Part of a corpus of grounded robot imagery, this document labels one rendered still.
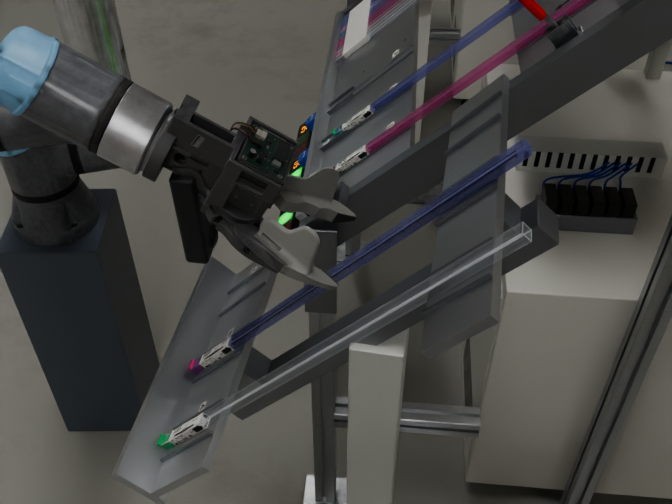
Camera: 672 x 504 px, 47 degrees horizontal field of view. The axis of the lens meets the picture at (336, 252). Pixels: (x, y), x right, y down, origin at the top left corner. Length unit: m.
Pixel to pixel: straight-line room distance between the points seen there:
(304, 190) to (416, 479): 1.04
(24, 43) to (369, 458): 0.61
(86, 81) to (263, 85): 2.18
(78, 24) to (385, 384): 0.69
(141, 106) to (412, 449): 1.21
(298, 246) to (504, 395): 0.78
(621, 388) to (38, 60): 1.01
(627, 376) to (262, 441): 0.82
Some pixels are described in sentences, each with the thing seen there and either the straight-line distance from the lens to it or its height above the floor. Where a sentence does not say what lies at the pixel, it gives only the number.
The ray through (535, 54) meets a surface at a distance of 1.04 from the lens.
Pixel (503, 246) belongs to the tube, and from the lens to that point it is 0.59.
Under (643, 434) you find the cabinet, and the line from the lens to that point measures 1.55.
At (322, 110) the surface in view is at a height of 0.73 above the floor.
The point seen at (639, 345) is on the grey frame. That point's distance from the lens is 1.28.
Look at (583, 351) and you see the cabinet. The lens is 1.34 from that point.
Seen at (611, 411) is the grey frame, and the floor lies 0.39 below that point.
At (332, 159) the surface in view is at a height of 0.74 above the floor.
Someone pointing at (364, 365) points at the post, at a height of 0.81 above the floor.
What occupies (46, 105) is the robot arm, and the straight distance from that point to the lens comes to 0.72.
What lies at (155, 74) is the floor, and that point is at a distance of 3.01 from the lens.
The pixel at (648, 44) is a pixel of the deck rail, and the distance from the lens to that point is 0.99.
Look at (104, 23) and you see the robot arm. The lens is 1.22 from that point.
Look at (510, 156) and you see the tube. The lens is 0.67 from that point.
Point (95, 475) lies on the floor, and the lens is 1.79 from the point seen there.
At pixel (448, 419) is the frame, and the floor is 0.32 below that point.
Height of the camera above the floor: 1.48
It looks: 43 degrees down
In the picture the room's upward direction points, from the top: straight up
